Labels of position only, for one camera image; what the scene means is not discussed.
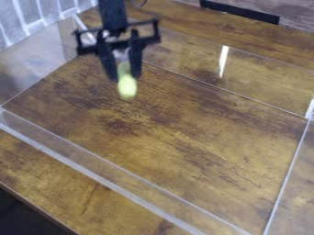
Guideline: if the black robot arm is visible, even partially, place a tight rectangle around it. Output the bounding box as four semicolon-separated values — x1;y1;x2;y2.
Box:
72;0;160;82

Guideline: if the clear acrylic triangular bracket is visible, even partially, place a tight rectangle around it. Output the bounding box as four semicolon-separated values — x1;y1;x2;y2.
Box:
72;15;96;44

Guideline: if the clear acrylic enclosure wall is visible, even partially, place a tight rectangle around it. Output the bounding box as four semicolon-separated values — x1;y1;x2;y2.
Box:
0;17;314;235

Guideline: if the green handled metal spoon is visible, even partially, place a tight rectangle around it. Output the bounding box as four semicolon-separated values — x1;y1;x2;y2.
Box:
113;50;137;100

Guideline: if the black bar in background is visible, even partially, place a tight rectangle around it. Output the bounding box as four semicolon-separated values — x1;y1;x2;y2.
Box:
199;0;279;25

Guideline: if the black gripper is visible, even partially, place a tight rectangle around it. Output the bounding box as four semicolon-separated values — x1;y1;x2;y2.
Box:
73;18;160;82

